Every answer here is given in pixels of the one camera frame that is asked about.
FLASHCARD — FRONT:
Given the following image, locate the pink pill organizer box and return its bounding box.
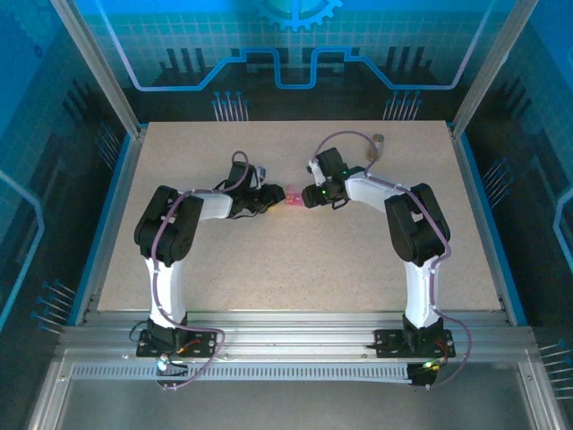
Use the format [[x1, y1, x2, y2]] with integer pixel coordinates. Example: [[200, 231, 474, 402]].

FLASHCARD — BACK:
[[284, 182, 304, 209]]

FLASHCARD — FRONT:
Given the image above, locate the blue table edge strip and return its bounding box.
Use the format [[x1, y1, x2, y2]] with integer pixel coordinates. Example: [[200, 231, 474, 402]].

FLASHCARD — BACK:
[[459, 132, 529, 327], [66, 132, 138, 327]]

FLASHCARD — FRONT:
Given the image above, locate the grey metal shelf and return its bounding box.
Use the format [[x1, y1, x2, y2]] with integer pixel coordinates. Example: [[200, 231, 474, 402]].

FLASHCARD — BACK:
[[26, 348, 566, 430]]

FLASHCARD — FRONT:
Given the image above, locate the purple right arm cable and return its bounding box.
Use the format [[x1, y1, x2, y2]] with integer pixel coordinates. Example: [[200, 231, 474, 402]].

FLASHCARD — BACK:
[[314, 129, 474, 391]]

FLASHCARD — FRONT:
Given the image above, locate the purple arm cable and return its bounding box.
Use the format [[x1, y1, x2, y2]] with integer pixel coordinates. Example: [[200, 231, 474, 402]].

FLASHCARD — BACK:
[[314, 129, 474, 391], [129, 150, 251, 391]]

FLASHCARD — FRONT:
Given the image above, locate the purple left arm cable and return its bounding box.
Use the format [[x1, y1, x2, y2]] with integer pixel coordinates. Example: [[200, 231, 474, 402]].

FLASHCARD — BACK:
[[129, 150, 251, 391]]

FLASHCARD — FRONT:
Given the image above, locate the aluminium front rail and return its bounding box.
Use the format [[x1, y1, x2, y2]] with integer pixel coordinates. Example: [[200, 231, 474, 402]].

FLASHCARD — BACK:
[[57, 310, 536, 365]]

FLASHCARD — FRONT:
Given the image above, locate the aluminium side rail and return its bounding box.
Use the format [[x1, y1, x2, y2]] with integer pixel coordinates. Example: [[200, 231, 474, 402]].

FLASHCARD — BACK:
[[73, 127, 149, 326]]

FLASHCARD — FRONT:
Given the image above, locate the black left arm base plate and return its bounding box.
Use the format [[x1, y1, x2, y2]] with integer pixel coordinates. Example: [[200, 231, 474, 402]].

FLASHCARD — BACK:
[[135, 328, 219, 359]]

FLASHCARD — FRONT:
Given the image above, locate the slotted grey cable duct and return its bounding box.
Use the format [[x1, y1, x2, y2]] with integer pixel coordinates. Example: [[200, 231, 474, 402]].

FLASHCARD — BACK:
[[70, 363, 415, 383]]

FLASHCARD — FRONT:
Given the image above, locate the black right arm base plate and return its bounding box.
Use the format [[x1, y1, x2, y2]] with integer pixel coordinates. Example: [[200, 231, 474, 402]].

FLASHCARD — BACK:
[[372, 329, 457, 359]]

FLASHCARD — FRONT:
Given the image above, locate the aluminium frame post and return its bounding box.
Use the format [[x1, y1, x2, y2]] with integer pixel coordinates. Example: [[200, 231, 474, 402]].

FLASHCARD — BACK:
[[449, 0, 541, 139], [49, 0, 150, 139]]

